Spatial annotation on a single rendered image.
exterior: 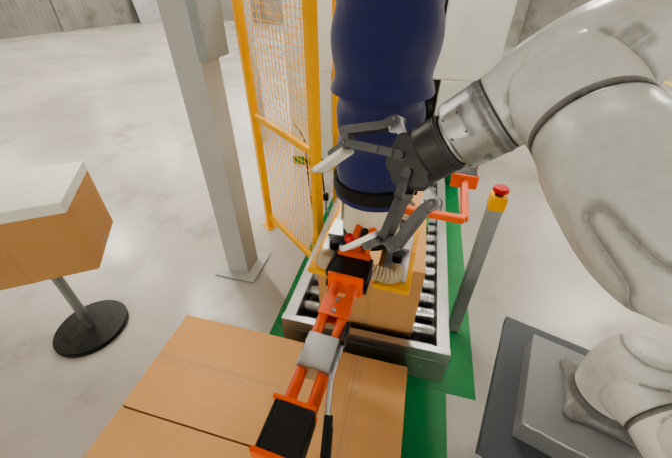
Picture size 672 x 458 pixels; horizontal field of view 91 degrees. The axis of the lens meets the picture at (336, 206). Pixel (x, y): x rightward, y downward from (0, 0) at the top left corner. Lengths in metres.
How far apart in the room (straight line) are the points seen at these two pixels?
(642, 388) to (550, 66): 0.86
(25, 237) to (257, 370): 1.16
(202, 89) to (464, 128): 1.60
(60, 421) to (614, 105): 2.39
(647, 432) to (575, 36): 0.90
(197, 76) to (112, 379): 1.69
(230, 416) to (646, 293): 1.30
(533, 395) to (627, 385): 0.24
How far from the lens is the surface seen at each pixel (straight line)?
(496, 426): 1.24
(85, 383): 2.44
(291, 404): 0.61
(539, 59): 0.38
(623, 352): 1.09
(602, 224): 0.29
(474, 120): 0.39
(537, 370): 1.27
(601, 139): 0.30
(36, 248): 1.99
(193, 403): 1.49
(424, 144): 0.41
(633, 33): 0.38
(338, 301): 0.72
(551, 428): 1.20
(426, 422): 2.00
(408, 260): 0.99
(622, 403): 1.11
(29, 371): 2.68
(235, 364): 1.51
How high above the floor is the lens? 1.82
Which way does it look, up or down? 36 degrees down
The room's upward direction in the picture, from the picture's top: straight up
